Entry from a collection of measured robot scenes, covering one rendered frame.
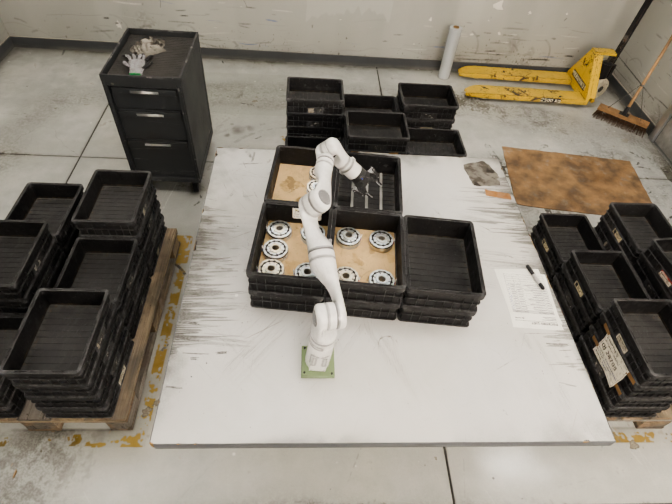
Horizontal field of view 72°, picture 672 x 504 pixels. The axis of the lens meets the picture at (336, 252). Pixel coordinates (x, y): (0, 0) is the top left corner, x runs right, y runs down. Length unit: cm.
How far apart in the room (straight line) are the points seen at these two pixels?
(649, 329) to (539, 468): 85
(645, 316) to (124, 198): 275
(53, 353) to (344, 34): 382
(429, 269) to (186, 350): 101
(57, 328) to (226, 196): 94
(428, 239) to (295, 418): 94
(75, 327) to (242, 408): 92
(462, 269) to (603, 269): 118
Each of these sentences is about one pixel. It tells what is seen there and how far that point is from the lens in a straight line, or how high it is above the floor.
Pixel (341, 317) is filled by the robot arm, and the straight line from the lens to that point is 150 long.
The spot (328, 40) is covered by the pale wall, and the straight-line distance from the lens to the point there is 497.
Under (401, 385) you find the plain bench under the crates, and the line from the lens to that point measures 179.
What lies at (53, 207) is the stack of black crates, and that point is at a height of 38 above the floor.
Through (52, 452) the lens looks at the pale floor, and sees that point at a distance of 265.
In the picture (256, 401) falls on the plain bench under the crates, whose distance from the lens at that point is 173.
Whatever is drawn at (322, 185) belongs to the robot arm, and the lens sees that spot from 168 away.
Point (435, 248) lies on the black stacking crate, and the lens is 203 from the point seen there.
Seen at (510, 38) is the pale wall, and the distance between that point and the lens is 531.
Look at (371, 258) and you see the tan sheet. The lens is 193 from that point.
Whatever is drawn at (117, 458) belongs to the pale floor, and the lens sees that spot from 253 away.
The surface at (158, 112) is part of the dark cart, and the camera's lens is 309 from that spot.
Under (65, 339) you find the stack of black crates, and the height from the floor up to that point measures 49.
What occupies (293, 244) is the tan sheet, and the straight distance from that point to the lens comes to 195.
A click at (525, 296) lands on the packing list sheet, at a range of 219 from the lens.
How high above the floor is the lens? 228
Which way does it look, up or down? 49 degrees down
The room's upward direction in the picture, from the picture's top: 6 degrees clockwise
